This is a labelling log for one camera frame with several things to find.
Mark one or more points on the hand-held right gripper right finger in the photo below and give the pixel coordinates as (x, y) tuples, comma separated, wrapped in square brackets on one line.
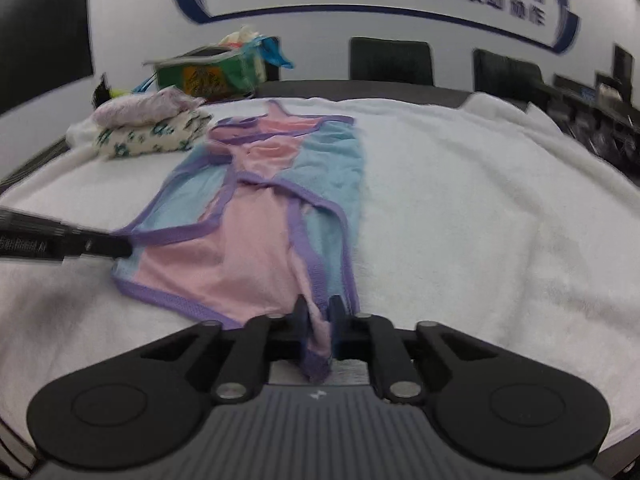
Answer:
[(339, 325)]

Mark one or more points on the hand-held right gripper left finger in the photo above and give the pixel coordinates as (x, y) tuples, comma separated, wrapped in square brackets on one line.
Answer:
[(301, 325)]

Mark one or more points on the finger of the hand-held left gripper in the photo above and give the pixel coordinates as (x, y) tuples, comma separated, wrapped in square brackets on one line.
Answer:
[(100, 245)]

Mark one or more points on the pink and blue mesh garment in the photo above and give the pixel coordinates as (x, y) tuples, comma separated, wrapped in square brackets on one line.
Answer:
[(250, 240)]

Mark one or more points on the folded cream teal-flower garment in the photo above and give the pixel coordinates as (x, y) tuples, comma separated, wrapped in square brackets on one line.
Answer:
[(150, 137)]

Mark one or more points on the folded pink floral garment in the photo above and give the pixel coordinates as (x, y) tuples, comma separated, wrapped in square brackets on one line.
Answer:
[(140, 107)]

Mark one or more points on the neon yellow object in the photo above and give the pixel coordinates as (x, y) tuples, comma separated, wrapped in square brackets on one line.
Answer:
[(121, 93)]

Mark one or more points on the white fluffy towel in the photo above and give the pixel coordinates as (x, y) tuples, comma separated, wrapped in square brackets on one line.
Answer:
[(475, 210)]

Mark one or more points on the cream cloth in bag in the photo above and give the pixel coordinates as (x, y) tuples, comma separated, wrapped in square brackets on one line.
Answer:
[(240, 36)]

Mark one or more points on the black office chair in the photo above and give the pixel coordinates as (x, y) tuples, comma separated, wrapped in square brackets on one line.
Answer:
[(390, 60), (507, 75)]

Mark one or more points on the black desk equipment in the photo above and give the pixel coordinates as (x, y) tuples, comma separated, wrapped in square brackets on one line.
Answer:
[(595, 105)]

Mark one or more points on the large black wall screen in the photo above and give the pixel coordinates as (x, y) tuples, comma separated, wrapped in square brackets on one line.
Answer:
[(40, 20)]

